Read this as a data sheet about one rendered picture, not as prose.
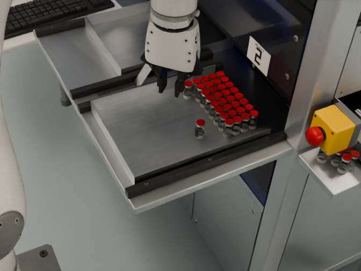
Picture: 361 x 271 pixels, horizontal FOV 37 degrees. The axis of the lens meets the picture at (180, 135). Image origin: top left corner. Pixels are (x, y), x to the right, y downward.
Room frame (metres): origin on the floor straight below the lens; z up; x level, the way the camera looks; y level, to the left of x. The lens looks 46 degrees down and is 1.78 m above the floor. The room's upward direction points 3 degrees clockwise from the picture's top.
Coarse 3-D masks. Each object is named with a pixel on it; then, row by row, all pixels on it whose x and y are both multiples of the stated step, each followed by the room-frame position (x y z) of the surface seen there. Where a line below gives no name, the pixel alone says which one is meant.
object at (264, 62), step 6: (252, 42) 1.04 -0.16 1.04; (252, 48) 1.04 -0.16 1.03; (252, 54) 1.04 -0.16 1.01; (258, 54) 1.02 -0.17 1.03; (264, 54) 1.00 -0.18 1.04; (252, 60) 1.03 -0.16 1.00; (258, 60) 1.02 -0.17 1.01; (264, 60) 1.00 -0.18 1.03; (258, 66) 1.01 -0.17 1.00; (264, 66) 0.99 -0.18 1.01; (264, 72) 0.99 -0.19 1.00
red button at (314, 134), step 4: (312, 128) 0.80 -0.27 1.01; (316, 128) 0.80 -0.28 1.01; (308, 132) 0.79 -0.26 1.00; (312, 132) 0.79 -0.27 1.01; (316, 132) 0.78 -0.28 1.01; (320, 132) 0.79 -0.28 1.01; (308, 136) 0.79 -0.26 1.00; (312, 136) 0.78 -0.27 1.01; (316, 136) 0.78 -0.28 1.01; (320, 136) 0.78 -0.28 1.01; (308, 140) 0.79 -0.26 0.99; (312, 140) 0.78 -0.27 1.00; (316, 140) 0.77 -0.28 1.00; (320, 140) 0.78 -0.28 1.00; (312, 144) 0.78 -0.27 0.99; (316, 144) 0.77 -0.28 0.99; (320, 144) 0.78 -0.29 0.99
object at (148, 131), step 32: (128, 96) 0.99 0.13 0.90; (160, 96) 1.01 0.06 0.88; (192, 96) 1.02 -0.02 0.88; (128, 128) 0.90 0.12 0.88; (160, 128) 0.90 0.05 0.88; (192, 128) 0.91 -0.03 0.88; (256, 128) 0.92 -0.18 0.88; (128, 160) 0.80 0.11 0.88; (160, 160) 0.80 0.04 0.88; (192, 160) 0.79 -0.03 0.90
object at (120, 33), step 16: (96, 16) 1.31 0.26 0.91; (112, 16) 1.33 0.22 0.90; (128, 16) 1.36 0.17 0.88; (144, 16) 1.36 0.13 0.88; (96, 32) 1.22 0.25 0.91; (112, 32) 1.27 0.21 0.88; (128, 32) 1.28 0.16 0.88; (144, 32) 1.28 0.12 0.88; (208, 32) 1.30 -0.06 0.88; (112, 48) 1.20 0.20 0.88; (128, 48) 1.20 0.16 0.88; (144, 48) 1.21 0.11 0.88; (208, 48) 1.20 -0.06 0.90; (224, 48) 1.23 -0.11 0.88; (112, 64) 1.12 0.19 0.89; (128, 64) 1.14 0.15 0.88; (144, 64) 1.10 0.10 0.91
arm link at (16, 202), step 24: (0, 0) 0.48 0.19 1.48; (0, 24) 0.48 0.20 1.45; (0, 48) 0.48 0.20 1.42; (0, 72) 0.48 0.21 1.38; (0, 96) 0.46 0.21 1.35; (0, 120) 0.45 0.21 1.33; (0, 144) 0.43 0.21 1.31; (0, 168) 0.41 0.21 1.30; (0, 192) 0.38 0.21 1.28; (24, 192) 0.41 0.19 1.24; (0, 216) 0.37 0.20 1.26; (24, 216) 0.39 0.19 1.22; (0, 240) 0.35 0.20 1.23
